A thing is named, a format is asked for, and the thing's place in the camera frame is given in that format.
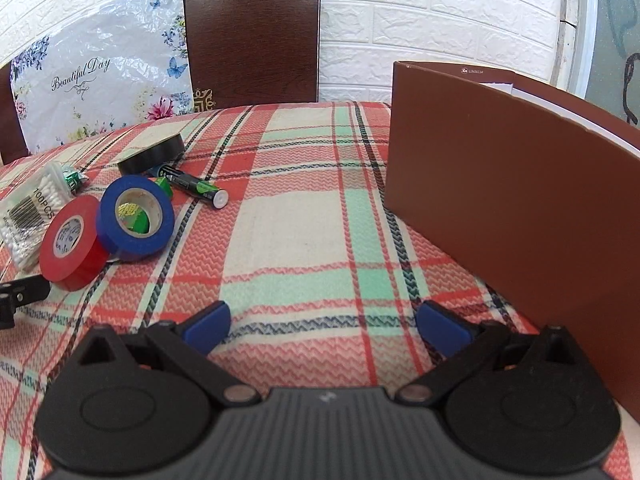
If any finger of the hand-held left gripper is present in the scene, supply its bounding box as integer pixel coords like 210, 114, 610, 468
0, 275, 52, 332

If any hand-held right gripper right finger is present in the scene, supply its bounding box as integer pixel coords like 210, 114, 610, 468
397, 301, 583, 407

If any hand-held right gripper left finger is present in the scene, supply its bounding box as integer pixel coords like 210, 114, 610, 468
65, 301, 262, 407

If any red tape roll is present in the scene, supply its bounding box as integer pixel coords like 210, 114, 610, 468
39, 196, 111, 291

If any cotton swab pack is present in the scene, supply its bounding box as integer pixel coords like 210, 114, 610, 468
0, 161, 76, 271

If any blue tape roll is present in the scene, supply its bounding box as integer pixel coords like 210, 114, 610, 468
95, 175, 176, 262

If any small green white pack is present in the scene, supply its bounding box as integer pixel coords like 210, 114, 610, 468
61, 166, 90, 197

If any green battery pack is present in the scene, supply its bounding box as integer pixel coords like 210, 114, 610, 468
117, 175, 174, 237

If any black green battery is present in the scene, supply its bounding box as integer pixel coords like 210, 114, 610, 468
159, 164, 230, 209

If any brown storage box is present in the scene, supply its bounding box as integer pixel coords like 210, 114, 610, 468
384, 60, 640, 423

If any black tape roll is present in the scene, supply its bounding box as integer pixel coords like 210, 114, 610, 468
117, 133, 187, 177

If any plaid tablecloth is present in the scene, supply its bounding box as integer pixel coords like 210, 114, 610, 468
0, 101, 640, 480

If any plain brown chair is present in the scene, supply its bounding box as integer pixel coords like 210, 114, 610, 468
0, 62, 30, 165

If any floral plastic bag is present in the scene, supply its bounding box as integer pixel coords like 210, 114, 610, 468
10, 0, 195, 153

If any brown chair with gold emblem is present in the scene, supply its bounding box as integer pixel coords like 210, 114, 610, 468
181, 0, 322, 111

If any frosted glass door with drawing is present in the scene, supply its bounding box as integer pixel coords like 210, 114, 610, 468
582, 0, 640, 126

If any white door frame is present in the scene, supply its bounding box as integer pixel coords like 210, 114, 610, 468
550, 0, 597, 98

